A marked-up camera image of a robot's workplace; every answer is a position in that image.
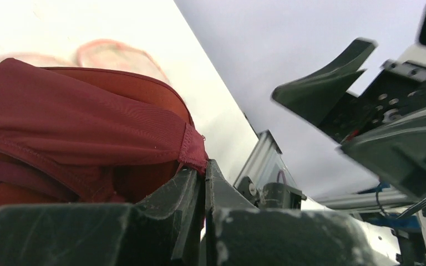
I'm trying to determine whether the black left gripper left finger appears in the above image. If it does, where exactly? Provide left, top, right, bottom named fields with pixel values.
left=0, top=169, right=204, bottom=265

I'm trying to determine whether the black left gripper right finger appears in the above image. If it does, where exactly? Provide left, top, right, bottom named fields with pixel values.
left=205, top=160, right=376, bottom=265

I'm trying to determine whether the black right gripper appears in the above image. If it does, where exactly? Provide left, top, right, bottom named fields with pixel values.
left=271, top=38, right=426, bottom=200

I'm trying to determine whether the dark red bra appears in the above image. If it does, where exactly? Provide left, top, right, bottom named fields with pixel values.
left=0, top=58, right=208, bottom=206

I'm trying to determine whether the carrot print bra case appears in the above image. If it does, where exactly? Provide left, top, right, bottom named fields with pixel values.
left=0, top=39, right=170, bottom=84

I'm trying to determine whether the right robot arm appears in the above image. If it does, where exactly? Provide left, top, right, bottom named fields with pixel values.
left=271, top=34, right=426, bottom=246

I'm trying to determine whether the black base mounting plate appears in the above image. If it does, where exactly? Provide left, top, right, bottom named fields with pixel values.
left=235, top=177, right=307, bottom=209

